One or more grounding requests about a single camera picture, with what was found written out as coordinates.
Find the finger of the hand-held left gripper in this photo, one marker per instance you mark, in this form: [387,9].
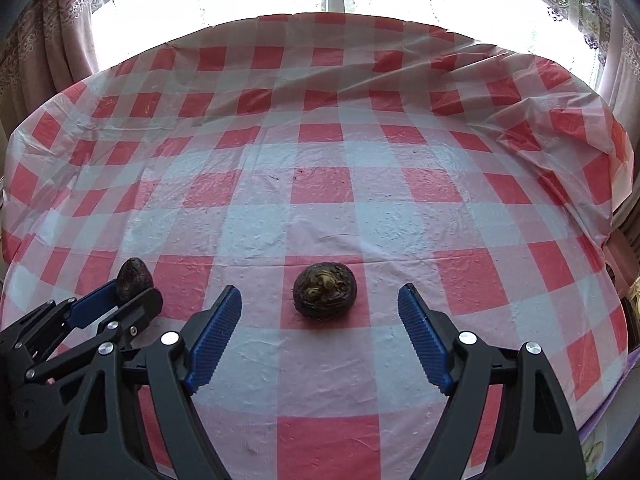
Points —
[95,302]
[137,307]

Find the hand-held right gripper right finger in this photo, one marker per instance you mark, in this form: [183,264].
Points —
[425,335]

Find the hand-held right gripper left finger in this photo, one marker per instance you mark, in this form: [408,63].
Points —
[212,340]

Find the wrinkled dark water chestnut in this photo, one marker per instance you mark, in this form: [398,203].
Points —
[134,277]

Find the brown-topped dark water chestnut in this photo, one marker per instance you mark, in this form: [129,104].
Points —
[324,290]

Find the red white checkered tablecloth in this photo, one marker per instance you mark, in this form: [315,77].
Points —
[320,160]

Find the purple printed cloth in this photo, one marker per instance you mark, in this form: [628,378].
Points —
[610,440]

